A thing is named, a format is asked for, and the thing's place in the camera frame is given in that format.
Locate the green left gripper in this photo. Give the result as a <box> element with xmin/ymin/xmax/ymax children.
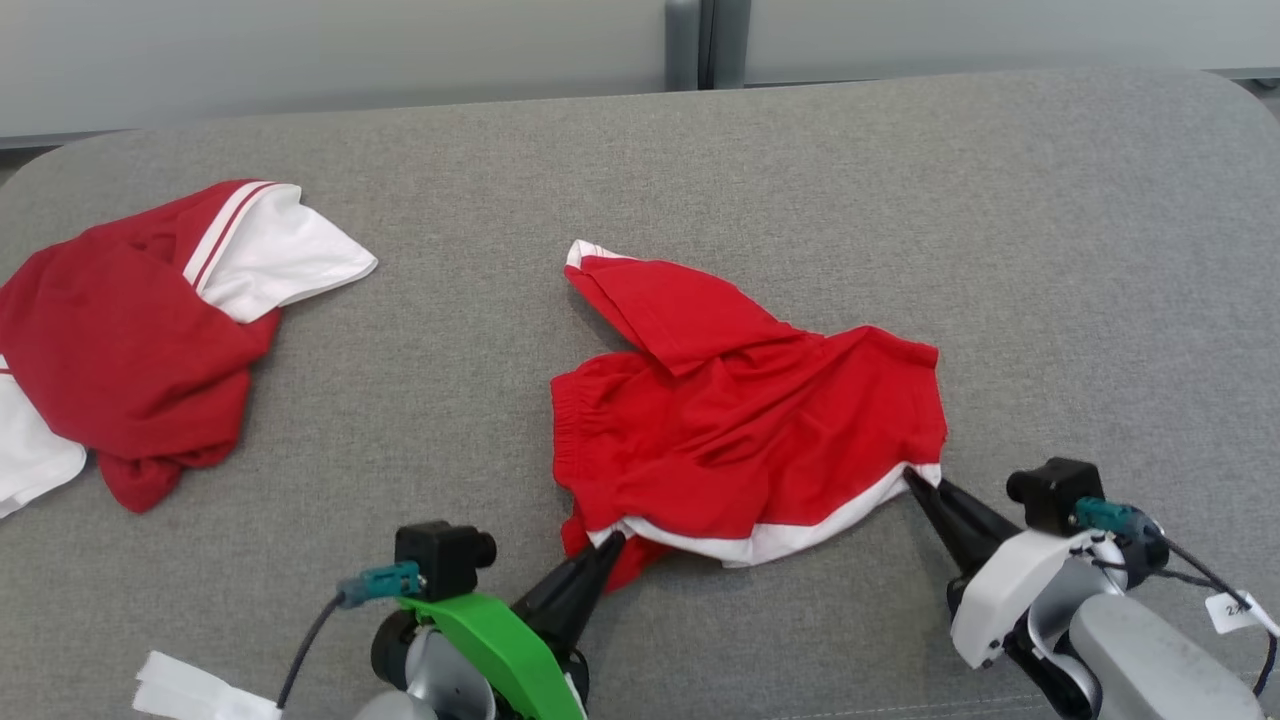
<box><xmin>398</xmin><ymin>531</ymin><xmax>629</xmax><ymax>720</ymax></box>

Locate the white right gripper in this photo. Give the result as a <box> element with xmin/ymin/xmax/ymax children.
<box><xmin>904</xmin><ymin>467</ymin><xmax>1129</xmax><ymax>671</ymax></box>

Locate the red shorts white hem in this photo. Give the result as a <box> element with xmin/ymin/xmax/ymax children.
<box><xmin>549</xmin><ymin>239</ymin><xmax>949</xmax><ymax>593</ymax></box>

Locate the red and white jersey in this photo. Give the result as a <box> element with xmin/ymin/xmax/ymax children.
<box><xmin>0</xmin><ymin>180</ymin><xmax>380</xmax><ymax>518</ymax></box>

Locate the teal right camera connector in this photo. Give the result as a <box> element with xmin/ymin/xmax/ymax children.
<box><xmin>1075</xmin><ymin>497</ymin><xmax>1143</xmax><ymax>536</ymax></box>

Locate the teal camera connector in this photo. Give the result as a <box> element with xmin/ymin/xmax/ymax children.
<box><xmin>1075</xmin><ymin>497</ymin><xmax>1143</xmax><ymax>536</ymax></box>
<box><xmin>335</xmin><ymin>561</ymin><xmax>424</xmax><ymax>610</ymax></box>

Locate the teal left camera connector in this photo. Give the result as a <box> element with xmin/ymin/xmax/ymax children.
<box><xmin>335</xmin><ymin>561</ymin><xmax>424</xmax><ymax>610</ymax></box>

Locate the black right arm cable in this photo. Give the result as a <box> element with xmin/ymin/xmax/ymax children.
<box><xmin>1118</xmin><ymin>508</ymin><xmax>1280</xmax><ymax>701</ymax></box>

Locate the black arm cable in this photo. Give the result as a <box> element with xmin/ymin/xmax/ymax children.
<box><xmin>1118</xmin><ymin>508</ymin><xmax>1280</xmax><ymax>701</ymax></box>
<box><xmin>275</xmin><ymin>595</ymin><xmax>346</xmax><ymax>711</ymax></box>

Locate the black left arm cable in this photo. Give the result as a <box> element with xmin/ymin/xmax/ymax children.
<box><xmin>275</xmin><ymin>595</ymin><xmax>346</xmax><ymax>711</ymax></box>

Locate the white right cable label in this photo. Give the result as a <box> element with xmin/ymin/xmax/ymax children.
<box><xmin>1204</xmin><ymin>590</ymin><xmax>1280</xmax><ymax>641</ymax></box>

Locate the white left cable tag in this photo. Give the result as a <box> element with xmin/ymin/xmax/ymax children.
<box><xmin>133</xmin><ymin>650</ymin><xmax>283</xmax><ymax>720</ymax></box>

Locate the grey partition post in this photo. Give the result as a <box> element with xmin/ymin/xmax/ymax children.
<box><xmin>664</xmin><ymin>0</ymin><xmax>753</xmax><ymax>91</ymax></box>

